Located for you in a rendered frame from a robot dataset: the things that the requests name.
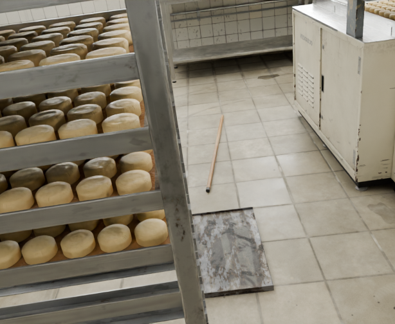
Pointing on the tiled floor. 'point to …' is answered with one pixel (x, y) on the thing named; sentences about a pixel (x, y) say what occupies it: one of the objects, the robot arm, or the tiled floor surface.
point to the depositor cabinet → (348, 91)
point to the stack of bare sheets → (231, 253)
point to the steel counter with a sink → (234, 47)
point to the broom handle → (214, 155)
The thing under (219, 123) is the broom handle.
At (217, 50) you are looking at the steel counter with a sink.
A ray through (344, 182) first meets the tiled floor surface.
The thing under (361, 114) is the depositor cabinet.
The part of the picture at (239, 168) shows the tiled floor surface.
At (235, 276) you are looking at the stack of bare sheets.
